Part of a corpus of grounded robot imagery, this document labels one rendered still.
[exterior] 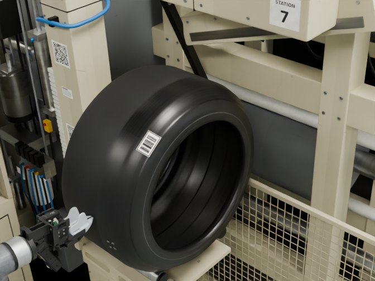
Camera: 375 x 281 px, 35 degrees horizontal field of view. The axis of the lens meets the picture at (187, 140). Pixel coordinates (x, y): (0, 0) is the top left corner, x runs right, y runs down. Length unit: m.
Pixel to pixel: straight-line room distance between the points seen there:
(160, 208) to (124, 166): 0.57
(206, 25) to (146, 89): 0.38
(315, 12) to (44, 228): 0.85
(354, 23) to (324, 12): 0.09
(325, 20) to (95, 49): 0.69
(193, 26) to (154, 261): 0.75
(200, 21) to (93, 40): 0.35
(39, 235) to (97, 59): 0.60
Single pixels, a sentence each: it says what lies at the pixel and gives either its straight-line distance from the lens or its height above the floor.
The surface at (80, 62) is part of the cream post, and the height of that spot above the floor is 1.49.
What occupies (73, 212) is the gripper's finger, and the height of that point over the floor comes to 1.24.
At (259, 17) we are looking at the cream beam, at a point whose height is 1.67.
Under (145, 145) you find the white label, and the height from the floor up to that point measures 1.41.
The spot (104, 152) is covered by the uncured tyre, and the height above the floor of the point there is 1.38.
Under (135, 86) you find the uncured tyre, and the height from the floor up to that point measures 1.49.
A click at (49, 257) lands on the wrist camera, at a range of 1.60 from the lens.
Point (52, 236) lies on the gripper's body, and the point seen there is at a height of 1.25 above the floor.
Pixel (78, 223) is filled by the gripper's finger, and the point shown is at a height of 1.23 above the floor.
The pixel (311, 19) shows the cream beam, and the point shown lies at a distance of 1.52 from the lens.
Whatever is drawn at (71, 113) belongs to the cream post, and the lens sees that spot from 1.94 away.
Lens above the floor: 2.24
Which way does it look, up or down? 33 degrees down
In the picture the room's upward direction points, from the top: 3 degrees counter-clockwise
